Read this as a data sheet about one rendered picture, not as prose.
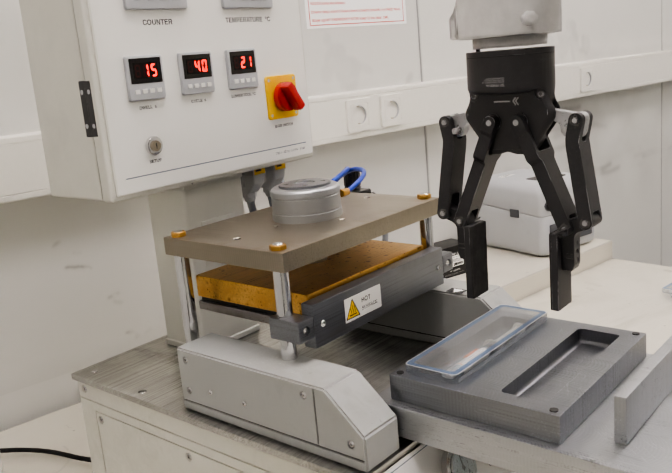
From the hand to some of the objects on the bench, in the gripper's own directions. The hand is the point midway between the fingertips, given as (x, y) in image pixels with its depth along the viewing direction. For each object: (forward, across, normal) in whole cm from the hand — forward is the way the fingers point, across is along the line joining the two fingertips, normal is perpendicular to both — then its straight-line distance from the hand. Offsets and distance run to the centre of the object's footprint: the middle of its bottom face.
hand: (517, 271), depth 70 cm
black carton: (+28, -54, +77) cm, 98 cm away
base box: (+33, -25, +3) cm, 41 cm away
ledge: (+32, -54, +78) cm, 100 cm away
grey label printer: (+28, -48, +108) cm, 121 cm away
